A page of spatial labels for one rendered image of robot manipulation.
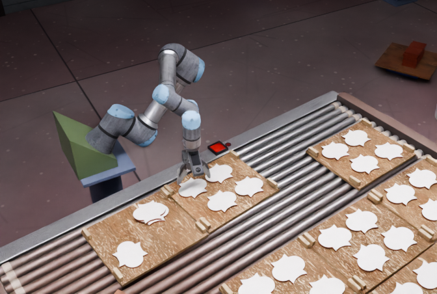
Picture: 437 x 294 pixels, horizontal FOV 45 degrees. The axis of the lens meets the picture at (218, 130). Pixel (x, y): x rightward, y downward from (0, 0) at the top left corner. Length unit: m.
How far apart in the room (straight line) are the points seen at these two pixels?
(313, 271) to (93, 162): 1.17
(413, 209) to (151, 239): 1.13
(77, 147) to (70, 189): 1.43
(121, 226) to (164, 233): 0.19
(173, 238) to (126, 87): 2.91
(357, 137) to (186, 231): 1.04
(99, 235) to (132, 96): 2.68
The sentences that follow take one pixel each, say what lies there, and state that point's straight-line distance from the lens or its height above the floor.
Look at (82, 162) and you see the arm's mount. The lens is 2.64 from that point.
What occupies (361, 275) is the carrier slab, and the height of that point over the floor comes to 0.94.
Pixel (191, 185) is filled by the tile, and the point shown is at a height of 0.95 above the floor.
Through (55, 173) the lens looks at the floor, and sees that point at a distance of 4.16.
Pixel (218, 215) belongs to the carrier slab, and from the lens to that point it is 2.34.
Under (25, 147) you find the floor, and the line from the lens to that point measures 4.49.
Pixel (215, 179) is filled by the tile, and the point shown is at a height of 0.95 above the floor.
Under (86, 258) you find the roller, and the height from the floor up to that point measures 0.92.
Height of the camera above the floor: 2.61
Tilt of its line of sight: 37 degrees down
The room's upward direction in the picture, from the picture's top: 1 degrees counter-clockwise
